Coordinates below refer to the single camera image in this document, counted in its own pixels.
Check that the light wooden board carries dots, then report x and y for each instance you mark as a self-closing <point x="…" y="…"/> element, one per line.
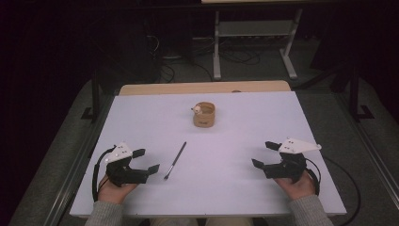
<point x="204" y="87"/>

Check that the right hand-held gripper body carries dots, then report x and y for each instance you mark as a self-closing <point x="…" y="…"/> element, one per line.
<point x="290" y="168"/>

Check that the black metal stand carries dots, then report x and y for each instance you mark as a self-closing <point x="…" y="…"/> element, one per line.
<point x="355" y="97"/>
<point x="95" y="100"/>

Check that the person's right hand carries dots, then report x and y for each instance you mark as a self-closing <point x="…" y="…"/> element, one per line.
<point x="299" y="188"/>

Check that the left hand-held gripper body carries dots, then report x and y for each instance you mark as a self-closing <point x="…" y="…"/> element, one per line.
<point x="120" y="172"/>

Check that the thin black pen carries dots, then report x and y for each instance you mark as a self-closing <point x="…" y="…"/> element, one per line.
<point x="175" y="160"/>

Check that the grey metal stand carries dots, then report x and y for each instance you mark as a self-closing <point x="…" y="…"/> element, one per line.
<point x="216" y="56"/>

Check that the aluminium rail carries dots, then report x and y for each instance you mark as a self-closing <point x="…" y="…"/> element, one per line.
<point x="73" y="175"/>
<point x="373" y="157"/>

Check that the wooden pen holder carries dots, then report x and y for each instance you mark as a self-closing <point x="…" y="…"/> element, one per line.
<point x="204" y="119"/>

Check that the person's left hand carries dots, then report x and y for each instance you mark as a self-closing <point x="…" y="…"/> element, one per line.
<point x="113" y="193"/>

